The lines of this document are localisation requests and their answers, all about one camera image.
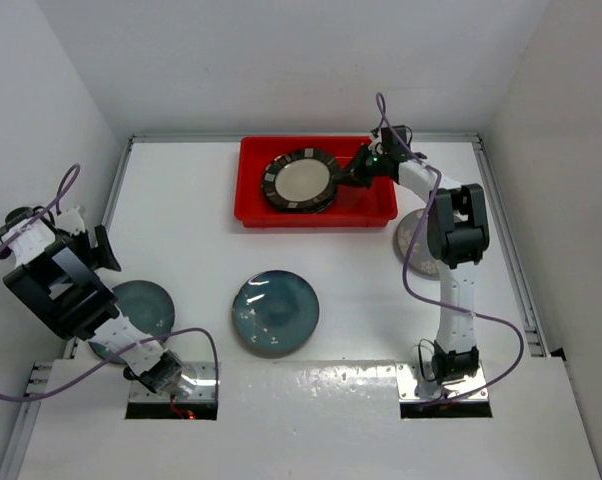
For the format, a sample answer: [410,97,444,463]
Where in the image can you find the red plastic bin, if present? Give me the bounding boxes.
[234,135,398,228]

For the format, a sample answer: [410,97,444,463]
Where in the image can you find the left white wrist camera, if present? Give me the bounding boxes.
[56,206,87,236]

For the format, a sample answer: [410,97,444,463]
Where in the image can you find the teal glazed plate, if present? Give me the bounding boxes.
[231,270,320,358]
[88,280,176,359]

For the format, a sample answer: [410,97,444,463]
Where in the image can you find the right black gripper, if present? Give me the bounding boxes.
[333,143,390,189]

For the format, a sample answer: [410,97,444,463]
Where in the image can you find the striped-rim beige plate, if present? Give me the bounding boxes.
[260,148,340,201]
[265,193,336,214]

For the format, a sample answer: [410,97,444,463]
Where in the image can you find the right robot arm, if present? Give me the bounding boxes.
[334,126,490,384]

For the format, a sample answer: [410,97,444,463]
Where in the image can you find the metal base plate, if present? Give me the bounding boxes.
[395,363,489,404]
[128,362,217,404]

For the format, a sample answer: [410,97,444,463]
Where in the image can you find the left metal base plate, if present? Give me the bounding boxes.
[128,362,217,404]

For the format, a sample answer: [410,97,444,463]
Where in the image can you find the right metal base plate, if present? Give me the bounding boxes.
[395,363,489,404]

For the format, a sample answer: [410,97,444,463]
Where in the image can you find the grey deer pattern plate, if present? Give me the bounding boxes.
[394,209,439,280]

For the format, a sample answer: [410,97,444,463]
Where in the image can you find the white front cover board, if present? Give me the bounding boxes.
[20,359,599,479]

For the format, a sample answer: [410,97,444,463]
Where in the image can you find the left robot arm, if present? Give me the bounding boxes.
[0,206,183,394]

